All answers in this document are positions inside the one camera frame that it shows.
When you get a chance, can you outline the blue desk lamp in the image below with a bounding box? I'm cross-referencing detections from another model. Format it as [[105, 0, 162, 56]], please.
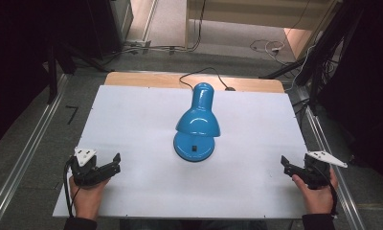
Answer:
[[172, 81, 222, 163]]

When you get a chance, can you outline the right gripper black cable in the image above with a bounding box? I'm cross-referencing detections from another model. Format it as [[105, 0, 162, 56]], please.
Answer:
[[320, 166, 340, 219]]

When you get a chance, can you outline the white table board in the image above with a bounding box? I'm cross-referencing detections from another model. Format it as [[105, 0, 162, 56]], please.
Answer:
[[52, 83, 309, 220]]

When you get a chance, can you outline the black lamp cable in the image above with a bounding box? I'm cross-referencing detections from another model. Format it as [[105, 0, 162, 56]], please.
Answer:
[[179, 66, 237, 92]]

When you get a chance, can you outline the light wooden furniture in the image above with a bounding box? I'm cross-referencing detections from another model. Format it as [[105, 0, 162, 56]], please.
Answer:
[[184, 0, 341, 60]]

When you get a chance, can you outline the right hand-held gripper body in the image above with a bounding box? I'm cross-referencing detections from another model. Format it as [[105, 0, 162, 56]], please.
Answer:
[[302, 150, 349, 191]]

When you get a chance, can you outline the person's right hand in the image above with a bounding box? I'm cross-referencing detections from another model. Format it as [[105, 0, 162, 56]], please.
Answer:
[[291, 167, 339, 216]]

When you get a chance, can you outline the white floor cable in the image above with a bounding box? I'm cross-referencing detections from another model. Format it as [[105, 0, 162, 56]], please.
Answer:
[[249, 38, 287, 58]]

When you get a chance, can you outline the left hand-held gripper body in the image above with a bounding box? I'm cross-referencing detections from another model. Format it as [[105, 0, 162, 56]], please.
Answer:
[[69, 147, 101, 188]]

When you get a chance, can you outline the black metal stand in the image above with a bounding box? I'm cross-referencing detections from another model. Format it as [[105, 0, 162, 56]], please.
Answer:
[[259, 0, 366, 113], [45, 41, 78, 104]]

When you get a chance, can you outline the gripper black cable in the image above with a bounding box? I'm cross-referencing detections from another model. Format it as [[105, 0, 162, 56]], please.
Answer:
[[62, 157, 82, 219], [320, 166, 340, 219]]

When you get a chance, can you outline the person's left hand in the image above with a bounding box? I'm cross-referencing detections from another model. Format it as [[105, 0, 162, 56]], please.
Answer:
[[68, 173, 111, 221]]

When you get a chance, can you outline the bundle of floor cables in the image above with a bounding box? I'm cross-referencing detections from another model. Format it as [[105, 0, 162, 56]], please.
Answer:
[[100, 0, 210, 66]]

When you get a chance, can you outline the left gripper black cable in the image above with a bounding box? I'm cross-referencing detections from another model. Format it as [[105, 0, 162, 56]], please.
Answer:
[[62, 157, 82, 219]]

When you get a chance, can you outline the wooden table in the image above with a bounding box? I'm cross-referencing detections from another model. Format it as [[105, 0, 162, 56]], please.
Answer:
[[103, 71, 286, 95]]

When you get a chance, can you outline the aluminium floor rail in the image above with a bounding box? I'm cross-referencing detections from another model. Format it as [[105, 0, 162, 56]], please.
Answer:
[[295, 85, 367, 230], [0, 73, 70, 230]]

